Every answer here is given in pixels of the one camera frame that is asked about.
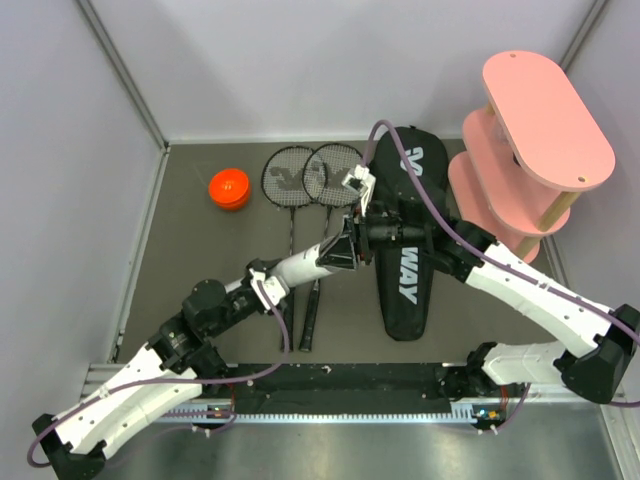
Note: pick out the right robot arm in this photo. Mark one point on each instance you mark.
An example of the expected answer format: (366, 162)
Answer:
(593, 344)

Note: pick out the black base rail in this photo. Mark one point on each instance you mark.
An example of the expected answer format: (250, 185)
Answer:
(369, 389)

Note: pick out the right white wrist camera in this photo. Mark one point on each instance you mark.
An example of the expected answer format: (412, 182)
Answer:
(360, 180)

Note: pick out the orange bowl stack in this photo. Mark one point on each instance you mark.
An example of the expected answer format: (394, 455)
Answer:
(230, 189)

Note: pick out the black badminton racket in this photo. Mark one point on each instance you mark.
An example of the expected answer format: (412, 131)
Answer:
(282, 181)
(323, 173)

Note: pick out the white shuttlecock tube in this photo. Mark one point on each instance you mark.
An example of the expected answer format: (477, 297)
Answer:
(302, 268)

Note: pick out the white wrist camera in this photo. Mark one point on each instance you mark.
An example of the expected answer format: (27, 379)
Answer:
(269, 289)
(360, 180)

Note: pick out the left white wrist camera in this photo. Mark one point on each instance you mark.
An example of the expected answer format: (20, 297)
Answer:
(269, 289)

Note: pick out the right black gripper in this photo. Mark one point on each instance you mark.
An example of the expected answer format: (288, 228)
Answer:
(344, 241)

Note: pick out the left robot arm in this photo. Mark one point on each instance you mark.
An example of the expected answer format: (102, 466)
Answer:
(173, 366)

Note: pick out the black racket bag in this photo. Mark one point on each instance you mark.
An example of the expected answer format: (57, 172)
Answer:
(404, 275)

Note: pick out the pink tiered shelf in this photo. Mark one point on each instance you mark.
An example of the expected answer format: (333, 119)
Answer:
(530, 152)

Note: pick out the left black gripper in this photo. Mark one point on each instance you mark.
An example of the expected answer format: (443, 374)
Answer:
(264, 265)

